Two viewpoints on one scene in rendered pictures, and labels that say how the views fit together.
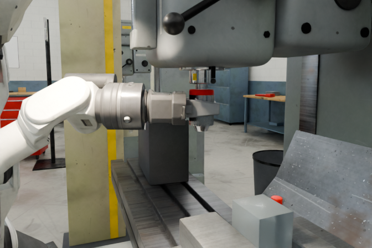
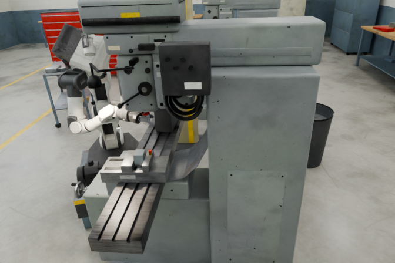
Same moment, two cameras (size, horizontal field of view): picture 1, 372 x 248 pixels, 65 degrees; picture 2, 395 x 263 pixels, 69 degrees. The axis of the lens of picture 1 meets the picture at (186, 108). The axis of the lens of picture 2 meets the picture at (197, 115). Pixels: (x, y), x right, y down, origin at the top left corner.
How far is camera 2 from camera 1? 1.35 m
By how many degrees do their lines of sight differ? 32
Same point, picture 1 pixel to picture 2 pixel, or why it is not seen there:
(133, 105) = (124, 116)
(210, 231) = (130, 155)
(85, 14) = not seen: hidden behind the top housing
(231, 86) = (355, 12)
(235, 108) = (356, 37)
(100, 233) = (183, 138)
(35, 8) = not seen: outside the picture
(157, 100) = (130, 115)
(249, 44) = (146, 107)
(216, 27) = (134, 103)
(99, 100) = (117, 113)
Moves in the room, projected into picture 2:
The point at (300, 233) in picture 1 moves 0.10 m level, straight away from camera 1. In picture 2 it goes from (146, 160) to (162, 152)
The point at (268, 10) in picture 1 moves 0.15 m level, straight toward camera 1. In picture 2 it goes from (151, 98) to (127, 107)
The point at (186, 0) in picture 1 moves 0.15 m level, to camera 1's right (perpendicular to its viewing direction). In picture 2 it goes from (125, 97) to (149, 101)
